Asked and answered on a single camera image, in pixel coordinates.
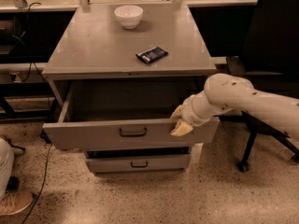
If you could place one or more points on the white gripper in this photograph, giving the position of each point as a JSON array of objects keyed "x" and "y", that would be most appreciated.
[{"x": 189, "y": 112}]

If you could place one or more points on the grey top drawer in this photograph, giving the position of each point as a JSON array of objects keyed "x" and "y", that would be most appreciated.
[{"x": 133, "y": 113}]

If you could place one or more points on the grey drawer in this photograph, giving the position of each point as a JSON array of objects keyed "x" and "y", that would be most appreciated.
[
  {"x": 137, "y": 164},
  {"x": 133, "y": 113}
]

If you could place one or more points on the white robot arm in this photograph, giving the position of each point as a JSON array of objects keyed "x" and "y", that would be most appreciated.
[{"x": 223, "y": 93}]

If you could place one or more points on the grey drawer cabinet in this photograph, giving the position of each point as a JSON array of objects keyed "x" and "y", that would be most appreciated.
[{"x": 95, "y": 46}]

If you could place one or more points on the grey bottom drawer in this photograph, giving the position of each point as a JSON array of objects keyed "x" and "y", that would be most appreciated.
[{"x": 137, "y": 164}]

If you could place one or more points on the dark blue snack packet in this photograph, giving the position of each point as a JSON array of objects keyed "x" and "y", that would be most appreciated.
[{"x": 151, "y": 55}]

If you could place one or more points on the black office chair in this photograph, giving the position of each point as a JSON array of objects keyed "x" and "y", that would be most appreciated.
[{"x": 271, "y": 45}]

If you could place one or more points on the white ceramic bowl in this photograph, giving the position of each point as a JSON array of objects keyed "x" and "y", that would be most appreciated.
[{"x": 128, "y": 16}]

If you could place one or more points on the person's leg in white trousers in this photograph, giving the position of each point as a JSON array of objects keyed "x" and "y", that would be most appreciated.
[{"x": 6, "y": 164}]

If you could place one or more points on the tan sneaker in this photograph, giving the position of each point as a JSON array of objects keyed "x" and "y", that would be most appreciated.
[{"x": 15, "y": 202}]

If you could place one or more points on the white wall socket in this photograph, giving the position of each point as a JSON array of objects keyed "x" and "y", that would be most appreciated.
[{"x": 15, "y": 77}]

